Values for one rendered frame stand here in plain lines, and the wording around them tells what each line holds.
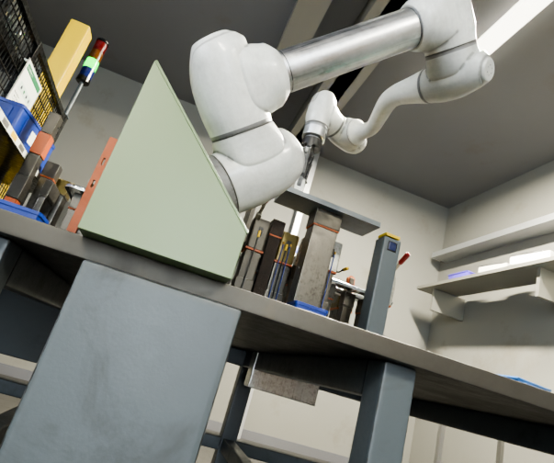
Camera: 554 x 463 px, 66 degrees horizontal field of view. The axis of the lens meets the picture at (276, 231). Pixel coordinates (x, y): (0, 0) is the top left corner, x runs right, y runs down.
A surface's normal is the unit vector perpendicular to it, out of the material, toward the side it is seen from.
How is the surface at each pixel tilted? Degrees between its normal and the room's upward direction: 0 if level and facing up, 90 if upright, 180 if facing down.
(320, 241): 90
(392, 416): 90
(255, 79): 111
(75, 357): 90
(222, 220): 90
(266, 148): 102
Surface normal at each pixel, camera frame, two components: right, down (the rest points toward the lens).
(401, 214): 0.27, -0.25
